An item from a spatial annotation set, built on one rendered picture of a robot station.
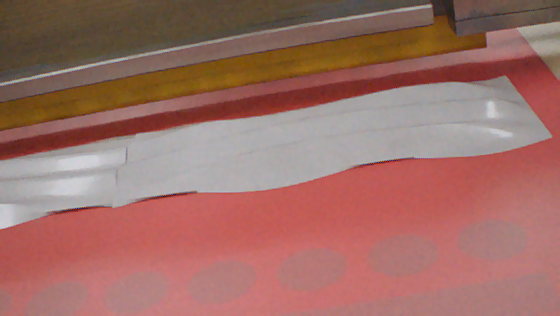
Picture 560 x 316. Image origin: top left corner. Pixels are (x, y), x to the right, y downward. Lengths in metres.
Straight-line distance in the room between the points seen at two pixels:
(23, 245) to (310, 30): 0.16
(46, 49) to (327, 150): 0.16
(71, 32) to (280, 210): 0.15
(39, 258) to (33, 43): 0.13
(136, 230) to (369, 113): 0.11
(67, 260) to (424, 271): 0.13
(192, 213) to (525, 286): 0.13
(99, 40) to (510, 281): 0.23
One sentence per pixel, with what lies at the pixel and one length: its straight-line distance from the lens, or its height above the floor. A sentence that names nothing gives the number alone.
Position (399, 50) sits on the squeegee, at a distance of 0.37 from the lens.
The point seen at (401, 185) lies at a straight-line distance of 0.27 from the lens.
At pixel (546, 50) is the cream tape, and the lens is 0.39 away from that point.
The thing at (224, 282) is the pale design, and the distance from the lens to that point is 0.23.
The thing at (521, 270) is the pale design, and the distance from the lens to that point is 0.22.
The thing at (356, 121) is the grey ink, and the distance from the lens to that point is 0.31.
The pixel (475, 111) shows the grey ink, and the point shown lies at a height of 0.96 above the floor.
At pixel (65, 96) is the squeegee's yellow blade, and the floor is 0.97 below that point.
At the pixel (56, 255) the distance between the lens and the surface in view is 0.28.
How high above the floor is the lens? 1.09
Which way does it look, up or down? 26 degrees down
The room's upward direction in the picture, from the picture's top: 12 degrees counter-clockwise
